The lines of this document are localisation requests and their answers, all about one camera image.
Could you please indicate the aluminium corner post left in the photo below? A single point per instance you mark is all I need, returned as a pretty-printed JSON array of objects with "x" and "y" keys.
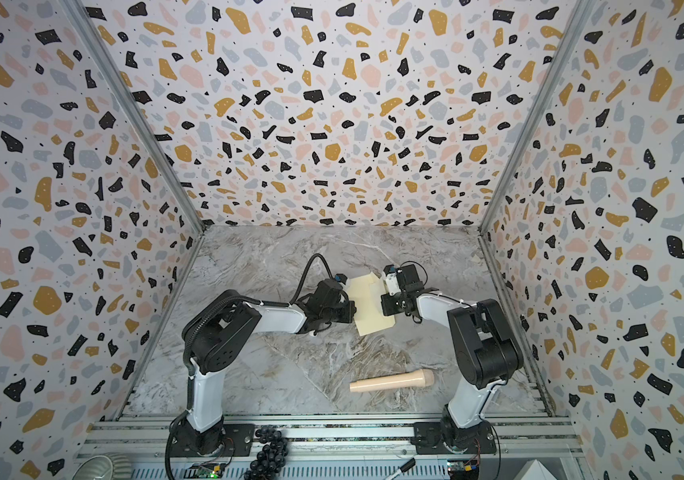
[{"x": 78, "y": 16}]

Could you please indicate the cream paper envelope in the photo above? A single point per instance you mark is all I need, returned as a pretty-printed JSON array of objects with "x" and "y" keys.
[{"x": 366, "y": 292}]

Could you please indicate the ribbed grey round object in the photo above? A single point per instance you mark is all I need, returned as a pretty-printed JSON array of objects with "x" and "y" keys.
[{"x": 105, "y": 467}]

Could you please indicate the black marker pen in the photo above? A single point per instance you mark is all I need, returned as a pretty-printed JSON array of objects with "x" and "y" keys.
[{"x": 403, "y": 469}]

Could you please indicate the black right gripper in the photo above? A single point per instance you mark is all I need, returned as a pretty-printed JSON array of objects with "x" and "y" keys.
[{"x": 390, "y": 302}]

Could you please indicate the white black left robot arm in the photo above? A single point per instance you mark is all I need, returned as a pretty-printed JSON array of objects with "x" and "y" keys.
[{"x": 213, "y": 341}]

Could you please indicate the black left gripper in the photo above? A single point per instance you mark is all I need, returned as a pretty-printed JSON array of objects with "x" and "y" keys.
[{"x": 348, "y": 311}]

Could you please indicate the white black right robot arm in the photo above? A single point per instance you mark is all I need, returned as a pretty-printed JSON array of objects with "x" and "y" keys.
[{"x": 486, "y": 353}]

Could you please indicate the aluminium corner post right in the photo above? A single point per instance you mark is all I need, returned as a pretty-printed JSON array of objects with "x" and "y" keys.
[{"x": 574, "y": 27}]

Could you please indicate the black bead cluster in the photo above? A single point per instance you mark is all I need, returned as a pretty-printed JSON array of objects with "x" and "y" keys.
[{"x": 271, "y": 458}]

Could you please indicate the beige toy microphone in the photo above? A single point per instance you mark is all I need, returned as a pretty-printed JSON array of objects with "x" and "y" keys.
[{"x": 421, "y": 378}]

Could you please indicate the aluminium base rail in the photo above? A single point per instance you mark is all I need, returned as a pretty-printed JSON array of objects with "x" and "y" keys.
[{"x": 348, "y": 446}]

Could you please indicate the aluminium corner post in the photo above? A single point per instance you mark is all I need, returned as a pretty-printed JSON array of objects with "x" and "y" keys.
[
  {"x": 78, "y": 16},
  {"x": 574, "y": 27}
]

